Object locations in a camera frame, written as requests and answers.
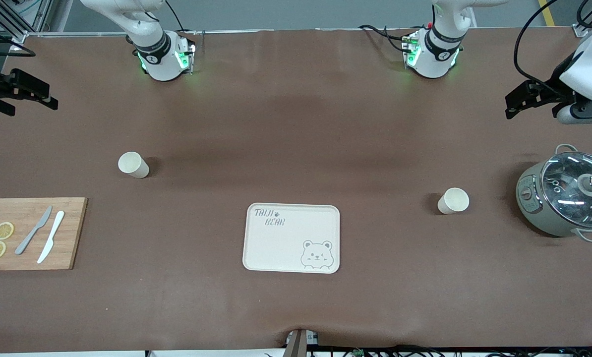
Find white plastic cup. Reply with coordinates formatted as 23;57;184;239
118;152;150;179
437;187;470;215

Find glass pot lid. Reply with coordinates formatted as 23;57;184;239
540;152;592;230

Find grey pot with glass lid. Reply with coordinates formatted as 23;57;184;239
516;144;592;242

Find grey plastic knife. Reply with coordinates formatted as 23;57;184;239
14;206;53;255

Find white plastic knife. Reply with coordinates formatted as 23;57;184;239
37;211;65;264

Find wooden cutting board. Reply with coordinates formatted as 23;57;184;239
0;197;88;271

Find white tray with bear print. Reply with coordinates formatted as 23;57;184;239
242;203;341;274

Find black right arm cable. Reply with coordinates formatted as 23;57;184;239
0;25;36;58

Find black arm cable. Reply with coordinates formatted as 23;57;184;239
513;0;562;97
0;25;36;58

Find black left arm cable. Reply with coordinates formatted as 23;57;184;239
513;0;562;97

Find black base cable bundle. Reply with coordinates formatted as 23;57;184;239
359;24;411;53

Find metal table edge bracket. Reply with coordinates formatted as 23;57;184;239
284;330;319;357

